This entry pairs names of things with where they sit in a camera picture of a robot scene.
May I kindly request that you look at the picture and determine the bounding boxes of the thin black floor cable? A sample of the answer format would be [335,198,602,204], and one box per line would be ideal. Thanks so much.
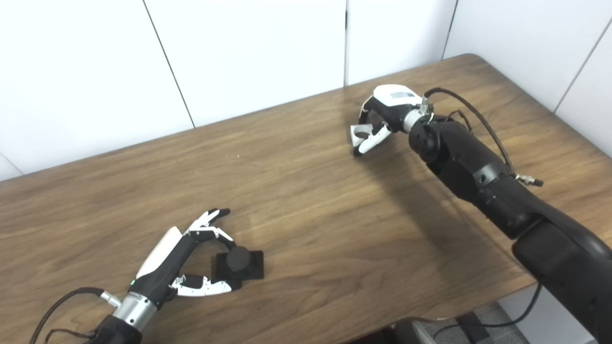
[433,282,543,335]

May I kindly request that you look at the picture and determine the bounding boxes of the thin left wrist wires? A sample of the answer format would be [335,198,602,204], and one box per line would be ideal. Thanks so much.
[43,327,96,344]

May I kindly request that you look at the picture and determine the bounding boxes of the black peg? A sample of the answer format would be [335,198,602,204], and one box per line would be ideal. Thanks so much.
[212,246,265,291]

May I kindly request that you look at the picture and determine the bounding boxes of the black floor strip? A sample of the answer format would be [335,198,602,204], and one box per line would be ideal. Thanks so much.
[457,313,493,344]

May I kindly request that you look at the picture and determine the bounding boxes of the thin wrist wires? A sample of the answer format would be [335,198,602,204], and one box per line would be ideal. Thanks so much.
[447,109,474,134]
[43,327,96,344]

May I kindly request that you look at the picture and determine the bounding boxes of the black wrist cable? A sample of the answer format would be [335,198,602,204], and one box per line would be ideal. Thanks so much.
[29,287,121,344]
[421,87,544,188]

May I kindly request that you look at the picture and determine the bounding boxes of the white square piece with hole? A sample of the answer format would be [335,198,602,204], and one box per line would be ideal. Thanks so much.
[350,123,373,149]

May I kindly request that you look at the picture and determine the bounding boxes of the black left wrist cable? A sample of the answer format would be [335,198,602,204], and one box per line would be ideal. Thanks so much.
[29,287,121,344]

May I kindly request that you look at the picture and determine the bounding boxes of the white and black left hand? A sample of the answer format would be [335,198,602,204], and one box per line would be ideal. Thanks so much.
[129,208,243,309]

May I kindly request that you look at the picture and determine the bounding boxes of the white and black right hand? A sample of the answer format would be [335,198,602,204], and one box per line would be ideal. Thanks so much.
[350,84,423,157]

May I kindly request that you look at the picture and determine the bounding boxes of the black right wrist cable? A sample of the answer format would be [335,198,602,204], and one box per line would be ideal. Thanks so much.
[421,87,544,188]

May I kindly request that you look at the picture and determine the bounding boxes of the thin right wrist wires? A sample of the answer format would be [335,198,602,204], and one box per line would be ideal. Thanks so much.
[447,109,474,134]

